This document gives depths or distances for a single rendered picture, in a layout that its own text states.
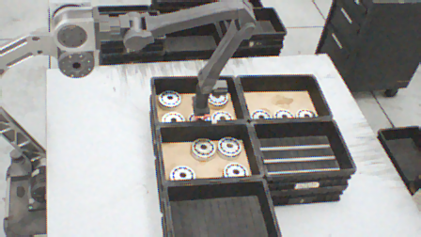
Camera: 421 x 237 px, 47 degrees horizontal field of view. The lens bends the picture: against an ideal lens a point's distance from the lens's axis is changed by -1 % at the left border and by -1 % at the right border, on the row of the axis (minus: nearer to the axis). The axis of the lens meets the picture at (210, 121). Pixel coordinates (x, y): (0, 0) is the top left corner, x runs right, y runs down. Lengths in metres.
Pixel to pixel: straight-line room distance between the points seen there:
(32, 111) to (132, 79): 1.06
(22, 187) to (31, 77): 1.17
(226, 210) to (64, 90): 1.07
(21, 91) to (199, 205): 2.00
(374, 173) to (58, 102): 1.55
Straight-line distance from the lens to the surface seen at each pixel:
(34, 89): 3.61
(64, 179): 2.17
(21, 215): 2.66
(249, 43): 3.24
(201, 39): 3.43
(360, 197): 2.32
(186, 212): 1.91
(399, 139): 3.33
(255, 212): 1.96
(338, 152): 2.21
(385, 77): 3.79
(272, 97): 2.41
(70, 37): 1.63
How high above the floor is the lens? 2.43
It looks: 46 degrees down
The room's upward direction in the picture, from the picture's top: 10 degrees clockwise
